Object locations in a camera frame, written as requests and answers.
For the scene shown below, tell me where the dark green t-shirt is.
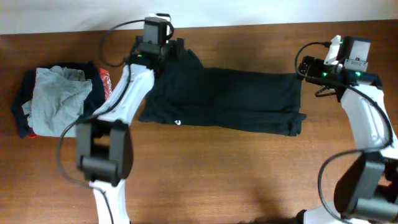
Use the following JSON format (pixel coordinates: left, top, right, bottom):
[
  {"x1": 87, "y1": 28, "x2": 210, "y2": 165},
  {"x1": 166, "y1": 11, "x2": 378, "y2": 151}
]
[{"x1": 139, "y1": 50, "x2": 307, "y2": 136}]

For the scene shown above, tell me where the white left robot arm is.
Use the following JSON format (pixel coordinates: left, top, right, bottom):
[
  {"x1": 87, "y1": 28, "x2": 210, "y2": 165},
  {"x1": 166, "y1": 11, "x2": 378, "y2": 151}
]
[{"x1": 76, "y1": 38, "x2": 185, "y2": 223}]

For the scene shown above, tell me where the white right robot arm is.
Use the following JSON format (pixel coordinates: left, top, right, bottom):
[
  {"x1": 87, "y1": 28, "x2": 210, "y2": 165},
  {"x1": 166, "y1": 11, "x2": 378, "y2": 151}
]
[{"x1": 295, "y1": 56, "x2": 397, "y2": 223}]

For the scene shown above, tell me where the red printed folded garment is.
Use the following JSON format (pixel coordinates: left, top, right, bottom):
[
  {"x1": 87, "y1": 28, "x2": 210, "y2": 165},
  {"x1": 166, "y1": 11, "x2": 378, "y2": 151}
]
[{"x1": 22, "y1": 68, "x2": 112, "y2": 138}]

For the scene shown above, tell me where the navy folded garment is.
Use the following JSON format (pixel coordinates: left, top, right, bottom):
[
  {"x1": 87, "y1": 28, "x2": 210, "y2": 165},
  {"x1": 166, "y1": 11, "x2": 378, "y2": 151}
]
[{"x1": 11, "y1": 61, "x2": 105, "y2": 138}]

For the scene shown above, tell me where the grey folded t-shirt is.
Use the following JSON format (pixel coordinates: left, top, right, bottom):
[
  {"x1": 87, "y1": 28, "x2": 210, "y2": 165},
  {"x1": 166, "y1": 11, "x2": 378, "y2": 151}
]
[{"x1": 22, "y1": 65, "x2": 92, "y2": 137}]

